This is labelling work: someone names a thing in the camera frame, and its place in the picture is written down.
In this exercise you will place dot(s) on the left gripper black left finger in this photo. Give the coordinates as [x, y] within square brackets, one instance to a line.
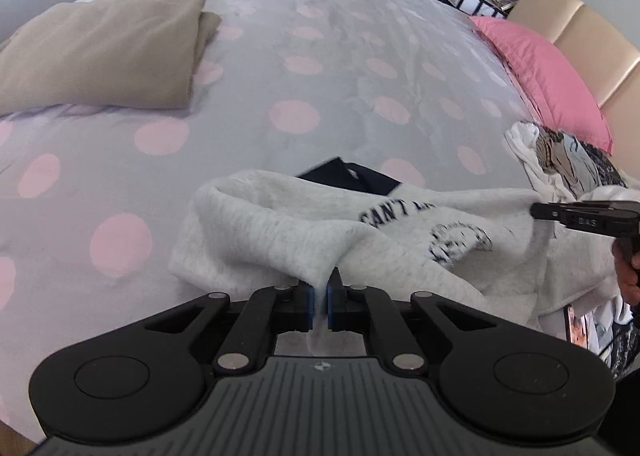
[143, 379]

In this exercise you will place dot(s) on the brown patterned garment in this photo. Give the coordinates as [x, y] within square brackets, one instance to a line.
[551, 153]

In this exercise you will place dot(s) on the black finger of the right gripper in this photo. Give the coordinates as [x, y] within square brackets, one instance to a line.
[555, 211]

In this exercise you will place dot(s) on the pink pillow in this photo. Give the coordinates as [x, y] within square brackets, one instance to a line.
[560, 99]

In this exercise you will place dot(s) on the light grey sweatshirt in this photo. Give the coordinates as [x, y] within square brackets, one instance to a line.
[481, 247]

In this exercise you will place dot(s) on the light blue grey garment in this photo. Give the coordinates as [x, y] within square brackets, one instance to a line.
[579, 173]

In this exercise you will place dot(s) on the polka dot bed cover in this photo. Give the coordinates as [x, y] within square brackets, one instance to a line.
[92, 198]

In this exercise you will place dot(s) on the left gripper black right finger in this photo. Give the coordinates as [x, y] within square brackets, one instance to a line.
[495, 377]

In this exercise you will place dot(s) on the folded beige garment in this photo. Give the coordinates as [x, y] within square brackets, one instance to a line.
[126, 53]

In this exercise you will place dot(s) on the dark floral garment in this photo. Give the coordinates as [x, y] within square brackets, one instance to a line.
[607, 173]

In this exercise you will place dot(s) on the white garment pile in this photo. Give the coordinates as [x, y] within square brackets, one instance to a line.
[521, 138]

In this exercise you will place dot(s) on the cream padded headboard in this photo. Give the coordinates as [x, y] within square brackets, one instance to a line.
[605, 60]

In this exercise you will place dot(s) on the person's right hand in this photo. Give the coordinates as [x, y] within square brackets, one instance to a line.
[627, 274]

